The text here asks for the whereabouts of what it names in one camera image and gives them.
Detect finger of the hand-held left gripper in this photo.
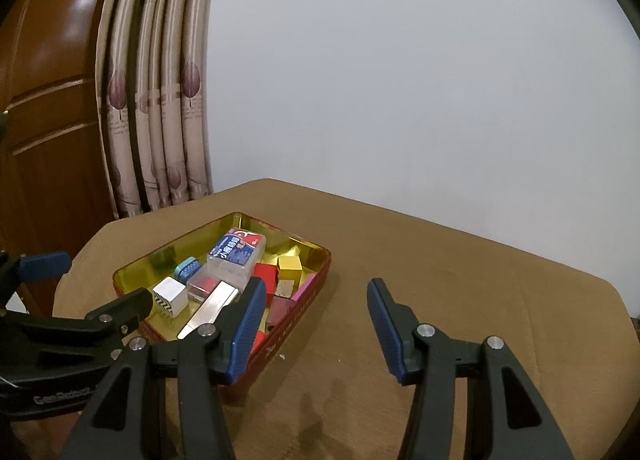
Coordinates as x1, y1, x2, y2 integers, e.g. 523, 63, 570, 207
0, 287, 154, 377
0, 251, 72, 313

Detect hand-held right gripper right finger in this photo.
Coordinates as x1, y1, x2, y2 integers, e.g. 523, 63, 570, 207
366, 278, 576, 460

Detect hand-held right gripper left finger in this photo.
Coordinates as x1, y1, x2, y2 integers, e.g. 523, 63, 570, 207
60, 276, 268, 460

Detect silver metal bar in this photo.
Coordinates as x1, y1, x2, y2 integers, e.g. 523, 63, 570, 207
177, 282, 241, 341

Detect white patterned cube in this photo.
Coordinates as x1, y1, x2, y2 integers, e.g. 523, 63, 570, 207
152, 277, 189, 319

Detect clear box with red contents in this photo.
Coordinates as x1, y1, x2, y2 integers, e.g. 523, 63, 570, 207
186, 272, 221, 303

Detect gold tin tray red sides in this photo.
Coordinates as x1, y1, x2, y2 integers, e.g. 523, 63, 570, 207
111, 212, 332, 391

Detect small blue sharpener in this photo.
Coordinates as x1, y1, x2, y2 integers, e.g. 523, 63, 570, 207
174, 257, 202, 281

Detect red block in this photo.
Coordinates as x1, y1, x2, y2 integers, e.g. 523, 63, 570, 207
254, 263, 279, 297

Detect pink block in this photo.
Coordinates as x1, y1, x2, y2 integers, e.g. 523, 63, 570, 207
289, 273, 317, 311

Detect yellow block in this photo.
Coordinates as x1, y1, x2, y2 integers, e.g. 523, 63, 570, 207
277, 255, 304, 287

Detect brown wooden door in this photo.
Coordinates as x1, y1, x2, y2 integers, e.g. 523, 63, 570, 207
0, 0, 124, 321

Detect beige patterned curtain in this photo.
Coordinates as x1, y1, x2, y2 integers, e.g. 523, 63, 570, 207
94, 0, 217, 221

